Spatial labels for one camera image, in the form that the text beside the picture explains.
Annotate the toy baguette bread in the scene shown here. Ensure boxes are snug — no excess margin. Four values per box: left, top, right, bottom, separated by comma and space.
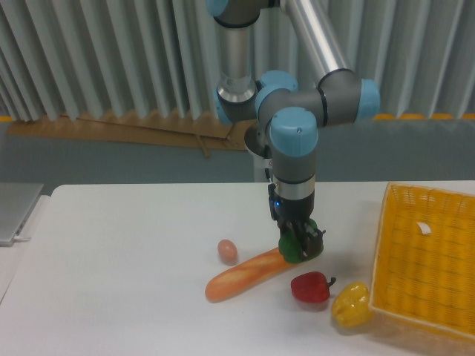
205, 248, 295, 303

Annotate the green bell pepper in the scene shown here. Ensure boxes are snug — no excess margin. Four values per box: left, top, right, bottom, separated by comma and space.
278, 222, 314, 264

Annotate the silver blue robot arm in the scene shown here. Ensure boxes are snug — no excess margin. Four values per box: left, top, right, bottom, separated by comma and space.
206, 1, 380, 263

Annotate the brown egg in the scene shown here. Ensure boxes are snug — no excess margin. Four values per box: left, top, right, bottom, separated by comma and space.
217, 240, 238, 265

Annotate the red bell pepper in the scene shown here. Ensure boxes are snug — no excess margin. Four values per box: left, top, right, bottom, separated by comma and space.
290, 271, 336, 303

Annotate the flattened brown cardboard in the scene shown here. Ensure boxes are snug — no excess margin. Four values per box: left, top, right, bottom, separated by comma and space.
7, 110, 255, 157

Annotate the white cable plug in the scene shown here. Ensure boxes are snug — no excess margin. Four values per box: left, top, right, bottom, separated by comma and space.
13, 237, 31, 243

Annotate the yellow bell pepper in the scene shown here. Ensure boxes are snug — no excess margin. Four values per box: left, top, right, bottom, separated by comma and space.
331, 281, 373, 328

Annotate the yellow woven basket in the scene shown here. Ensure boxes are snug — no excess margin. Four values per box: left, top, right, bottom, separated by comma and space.
369, 182, 474, 341

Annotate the white paper tag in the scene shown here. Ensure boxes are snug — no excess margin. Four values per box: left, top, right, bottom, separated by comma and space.
416, 222, 432, 236

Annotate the grey laptop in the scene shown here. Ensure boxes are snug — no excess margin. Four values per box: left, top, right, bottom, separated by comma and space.
0, 182, 43, 247

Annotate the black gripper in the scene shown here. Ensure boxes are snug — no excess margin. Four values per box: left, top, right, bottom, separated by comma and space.
269, 194, 326, 258

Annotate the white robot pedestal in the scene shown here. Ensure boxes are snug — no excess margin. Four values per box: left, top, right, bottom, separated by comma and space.
244, 123, 272, 182

